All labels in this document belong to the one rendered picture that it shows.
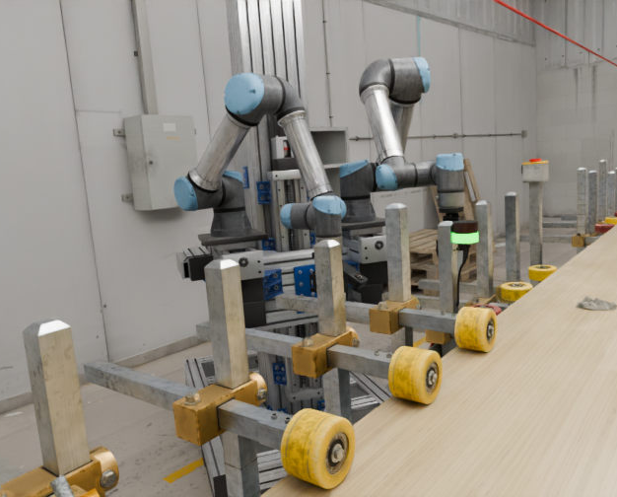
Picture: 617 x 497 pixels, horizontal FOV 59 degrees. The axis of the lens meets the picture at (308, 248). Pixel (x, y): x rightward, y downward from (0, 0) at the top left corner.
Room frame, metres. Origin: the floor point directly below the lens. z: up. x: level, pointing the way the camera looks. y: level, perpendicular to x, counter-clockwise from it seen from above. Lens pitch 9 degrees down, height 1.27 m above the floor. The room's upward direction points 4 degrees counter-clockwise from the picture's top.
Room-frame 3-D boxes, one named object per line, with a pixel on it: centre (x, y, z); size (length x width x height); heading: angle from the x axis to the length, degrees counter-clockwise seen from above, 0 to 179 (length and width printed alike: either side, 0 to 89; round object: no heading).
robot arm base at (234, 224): (1.97, 0.28, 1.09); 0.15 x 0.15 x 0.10
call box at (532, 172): (1.92, -0.82, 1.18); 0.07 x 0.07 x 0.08; 51
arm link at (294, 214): (1.59, 0.01, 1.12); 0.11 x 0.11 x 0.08; 49
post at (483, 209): (1.53, -0.50, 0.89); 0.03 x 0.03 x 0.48; 51
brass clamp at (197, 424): (0.73, 0.14, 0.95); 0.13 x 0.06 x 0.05; 141
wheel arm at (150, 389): (0.75, 0.20, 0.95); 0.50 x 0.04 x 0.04; 51
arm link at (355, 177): (2.12, -0.20, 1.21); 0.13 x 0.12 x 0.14; 99
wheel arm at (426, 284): (1.75, -0.56, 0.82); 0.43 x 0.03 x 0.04; 51
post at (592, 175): (2.70, -1.44, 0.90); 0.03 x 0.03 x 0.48; 51
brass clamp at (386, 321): (1.12, -0.18, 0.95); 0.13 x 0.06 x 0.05; 141
